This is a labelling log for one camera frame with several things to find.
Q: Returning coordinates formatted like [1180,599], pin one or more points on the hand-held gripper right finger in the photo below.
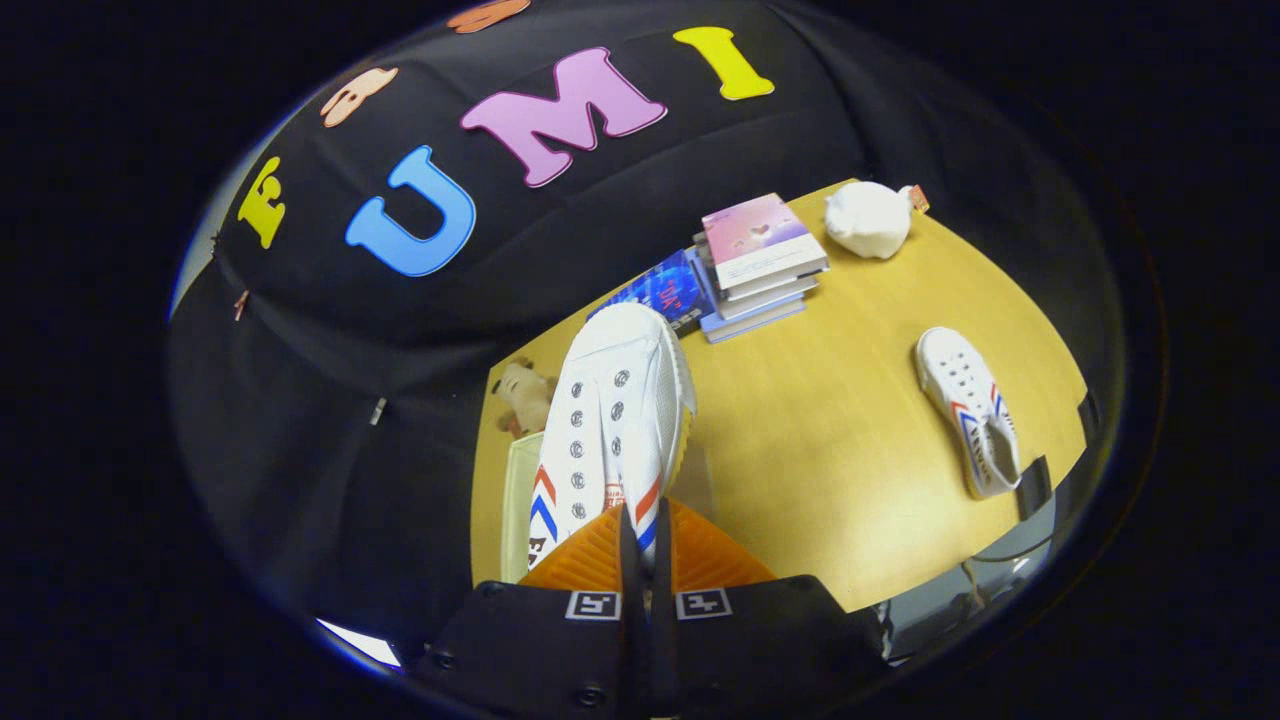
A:
[665,650]

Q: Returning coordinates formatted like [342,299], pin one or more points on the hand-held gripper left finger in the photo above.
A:
[632,650]

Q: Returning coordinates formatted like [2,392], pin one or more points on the brown fabric storage box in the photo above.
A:
[518,500]

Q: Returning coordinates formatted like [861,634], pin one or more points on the white canvas shoe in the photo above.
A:
[640,400]
[965,400]

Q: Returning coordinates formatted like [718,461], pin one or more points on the beige plush dog toy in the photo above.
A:
[525,395]

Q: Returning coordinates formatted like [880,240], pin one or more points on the light blue cover book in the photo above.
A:
[755,322]

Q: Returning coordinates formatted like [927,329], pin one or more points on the dark blue book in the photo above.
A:
[665,290]

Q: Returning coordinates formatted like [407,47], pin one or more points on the grey cover book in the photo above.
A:
[775,297]

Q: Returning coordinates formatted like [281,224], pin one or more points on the pink cover book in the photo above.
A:
[755,235]

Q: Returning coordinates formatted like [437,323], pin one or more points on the white plush toy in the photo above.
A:
[868,220]

